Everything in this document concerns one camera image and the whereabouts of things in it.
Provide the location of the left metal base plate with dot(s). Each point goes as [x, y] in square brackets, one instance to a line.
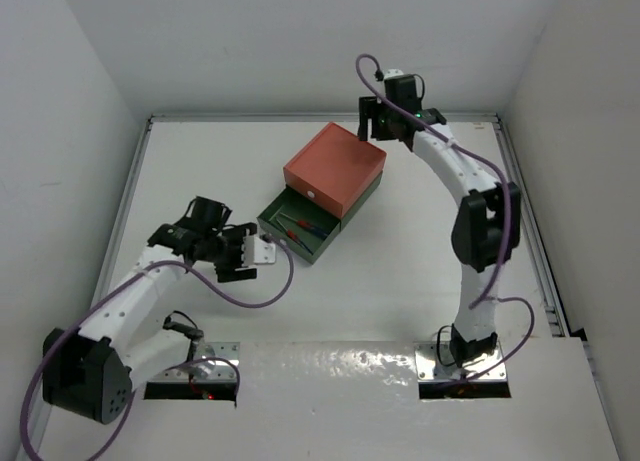
[212, 362]

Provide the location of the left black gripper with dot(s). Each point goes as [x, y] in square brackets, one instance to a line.
[235, 267]

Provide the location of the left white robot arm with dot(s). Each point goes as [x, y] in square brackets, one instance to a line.
[94, 369]

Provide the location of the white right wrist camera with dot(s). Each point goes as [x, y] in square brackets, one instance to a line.
[383, 75]

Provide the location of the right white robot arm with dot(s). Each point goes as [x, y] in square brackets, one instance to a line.
[487, 226]

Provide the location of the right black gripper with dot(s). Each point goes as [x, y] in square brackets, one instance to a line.
[369, 108]

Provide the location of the orange drawer box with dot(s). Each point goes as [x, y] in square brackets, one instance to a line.
[334, 169]

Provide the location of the white front cover board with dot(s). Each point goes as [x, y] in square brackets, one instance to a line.
[359, 401]

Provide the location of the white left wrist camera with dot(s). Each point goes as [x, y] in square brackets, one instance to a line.
[258, 251]

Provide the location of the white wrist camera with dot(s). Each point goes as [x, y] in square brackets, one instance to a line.
[383, 75]
[258, 251]

